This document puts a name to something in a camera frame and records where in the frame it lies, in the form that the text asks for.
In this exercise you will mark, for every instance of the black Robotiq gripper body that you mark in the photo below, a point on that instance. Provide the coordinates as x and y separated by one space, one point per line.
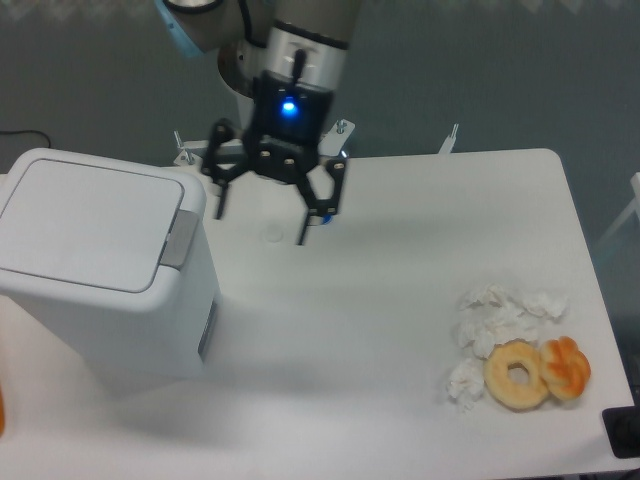
282 139

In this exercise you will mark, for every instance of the white trash can lid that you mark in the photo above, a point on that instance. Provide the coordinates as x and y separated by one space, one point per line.
86 225

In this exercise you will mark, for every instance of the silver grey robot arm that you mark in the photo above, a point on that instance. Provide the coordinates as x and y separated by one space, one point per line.
283 60

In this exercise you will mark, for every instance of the clear bottle cap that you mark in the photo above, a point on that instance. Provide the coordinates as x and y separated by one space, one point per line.
273 233

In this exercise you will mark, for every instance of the white trash can body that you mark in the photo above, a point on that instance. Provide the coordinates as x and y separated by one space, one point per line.
163 329

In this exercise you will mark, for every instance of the crumpled white tissue large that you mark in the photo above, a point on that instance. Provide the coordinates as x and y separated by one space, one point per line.
491 316

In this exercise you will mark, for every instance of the crumpled white tissue lower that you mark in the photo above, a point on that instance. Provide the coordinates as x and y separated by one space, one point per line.
466 384

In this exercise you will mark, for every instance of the crumpled white tissue upper right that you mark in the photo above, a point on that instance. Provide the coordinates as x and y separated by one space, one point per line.
546 305

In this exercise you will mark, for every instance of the orange twisted bread roll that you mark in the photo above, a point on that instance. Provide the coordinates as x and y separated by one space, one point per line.
564 368

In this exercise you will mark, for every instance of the black device at edge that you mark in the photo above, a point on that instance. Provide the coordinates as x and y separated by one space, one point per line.
622 428

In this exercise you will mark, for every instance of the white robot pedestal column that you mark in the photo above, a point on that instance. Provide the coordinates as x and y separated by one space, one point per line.
240 65

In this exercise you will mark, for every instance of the white table bracket right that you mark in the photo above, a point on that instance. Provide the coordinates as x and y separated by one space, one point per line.
449 142

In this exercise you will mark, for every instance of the plain ring donut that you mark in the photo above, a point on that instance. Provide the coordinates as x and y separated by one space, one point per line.
512 376

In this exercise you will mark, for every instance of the white frame at right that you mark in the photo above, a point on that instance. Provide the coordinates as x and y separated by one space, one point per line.
621 229

